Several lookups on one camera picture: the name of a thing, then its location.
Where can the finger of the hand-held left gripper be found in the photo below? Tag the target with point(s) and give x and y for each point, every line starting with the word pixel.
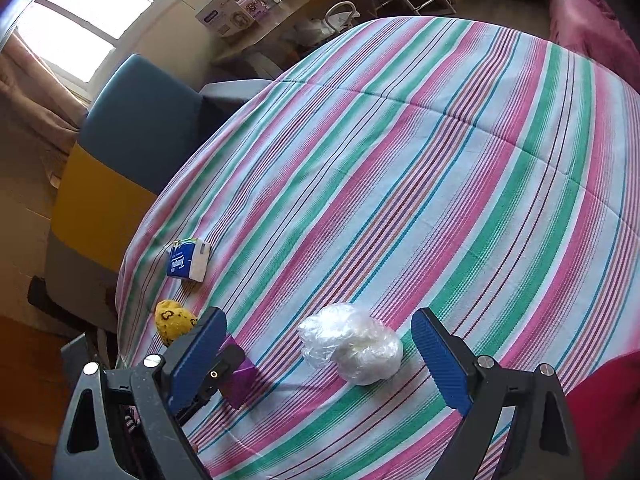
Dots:
pixel 216 380

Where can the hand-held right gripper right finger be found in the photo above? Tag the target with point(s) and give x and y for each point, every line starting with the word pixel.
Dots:
pixel 445 360

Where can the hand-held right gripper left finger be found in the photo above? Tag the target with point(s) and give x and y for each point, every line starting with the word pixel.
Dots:
pixel 192 360

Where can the clear plastic white bundle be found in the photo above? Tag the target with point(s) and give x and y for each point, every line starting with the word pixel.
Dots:
pixel 360 350

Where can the yellow knitted toy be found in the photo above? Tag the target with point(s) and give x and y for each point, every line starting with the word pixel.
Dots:
pixel 170 320

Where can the blue white tissue pack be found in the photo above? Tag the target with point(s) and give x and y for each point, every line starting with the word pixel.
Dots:
pixel 187 260

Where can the person's red clothing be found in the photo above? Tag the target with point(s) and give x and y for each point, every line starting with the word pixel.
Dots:
pixel 610 410

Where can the striped pink green tablecloth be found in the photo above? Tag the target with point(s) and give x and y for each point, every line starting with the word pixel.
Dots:
pixel 400 185

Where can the grey yellow blue sofa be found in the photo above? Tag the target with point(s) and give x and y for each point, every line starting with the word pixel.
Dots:
pixel 140 110

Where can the pink floral curtain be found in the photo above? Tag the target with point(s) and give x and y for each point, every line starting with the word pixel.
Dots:
pixel 35 100

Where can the white printed box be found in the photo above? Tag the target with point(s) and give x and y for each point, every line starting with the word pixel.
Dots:
pixel 220 14

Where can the small purple printed box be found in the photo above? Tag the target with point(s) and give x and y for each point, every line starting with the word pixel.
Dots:
pixel 254 7

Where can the window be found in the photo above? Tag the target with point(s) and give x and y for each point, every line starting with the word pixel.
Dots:
pixel 75 20

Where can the wooden desk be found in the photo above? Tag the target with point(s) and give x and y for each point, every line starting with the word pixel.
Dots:
pixel 295 12

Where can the pink bedspread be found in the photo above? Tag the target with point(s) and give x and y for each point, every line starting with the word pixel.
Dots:
pixel 590 20

